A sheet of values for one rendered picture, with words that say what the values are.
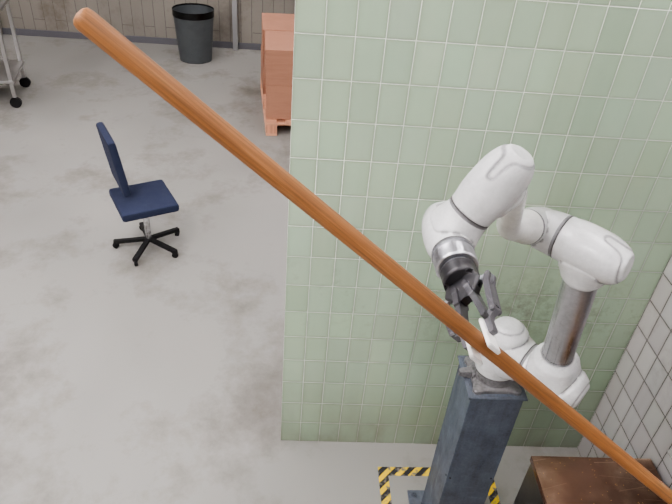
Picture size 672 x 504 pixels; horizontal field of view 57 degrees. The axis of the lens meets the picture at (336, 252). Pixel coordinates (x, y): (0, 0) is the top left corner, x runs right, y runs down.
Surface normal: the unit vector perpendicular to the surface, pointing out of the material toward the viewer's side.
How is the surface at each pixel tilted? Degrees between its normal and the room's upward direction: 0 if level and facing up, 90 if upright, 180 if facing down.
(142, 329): 0
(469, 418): 90
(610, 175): 90
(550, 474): 0
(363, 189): 90
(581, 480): 0
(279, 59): 90
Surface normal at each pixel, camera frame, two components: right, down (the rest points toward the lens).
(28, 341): 0.07, -0.81
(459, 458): 0.04, 0.58
